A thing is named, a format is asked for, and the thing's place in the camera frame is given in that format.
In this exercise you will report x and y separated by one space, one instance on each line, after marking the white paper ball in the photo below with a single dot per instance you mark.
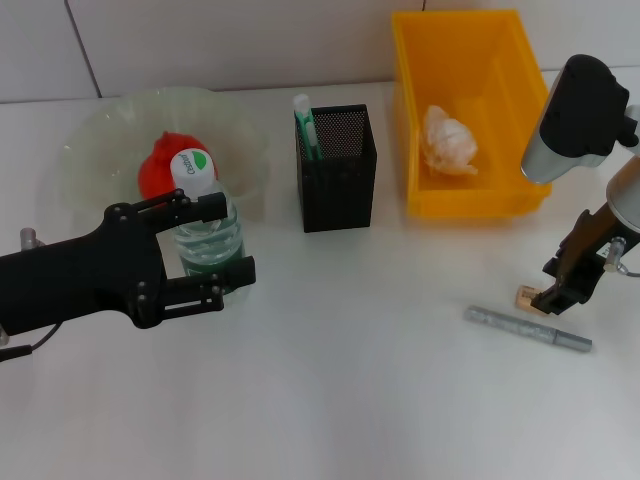
450 142

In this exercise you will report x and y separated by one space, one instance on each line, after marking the black mesh pen holder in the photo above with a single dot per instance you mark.
340 200

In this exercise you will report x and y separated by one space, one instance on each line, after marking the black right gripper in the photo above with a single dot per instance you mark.
580 260

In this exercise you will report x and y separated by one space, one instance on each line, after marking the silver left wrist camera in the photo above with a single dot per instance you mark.
3 336

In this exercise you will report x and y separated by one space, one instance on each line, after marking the pale green glass fruit plate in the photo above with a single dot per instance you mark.
240 130

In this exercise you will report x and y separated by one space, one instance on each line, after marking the grey marker pen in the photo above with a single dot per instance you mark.
520 327

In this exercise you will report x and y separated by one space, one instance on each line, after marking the yellow plastic bin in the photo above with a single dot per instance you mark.
465 65

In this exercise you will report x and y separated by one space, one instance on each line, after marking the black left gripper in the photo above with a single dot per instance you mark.
80 280

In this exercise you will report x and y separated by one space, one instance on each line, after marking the beige eraser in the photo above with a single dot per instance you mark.
525 296

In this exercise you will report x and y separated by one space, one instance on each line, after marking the clear green-label water bottle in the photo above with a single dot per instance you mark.
210 240

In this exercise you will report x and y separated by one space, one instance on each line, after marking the red-orange toy orange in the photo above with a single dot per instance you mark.
157 170

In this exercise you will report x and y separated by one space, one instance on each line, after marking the green utility knife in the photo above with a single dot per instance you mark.
307 130

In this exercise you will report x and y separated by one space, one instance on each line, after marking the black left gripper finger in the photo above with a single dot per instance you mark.
240 275

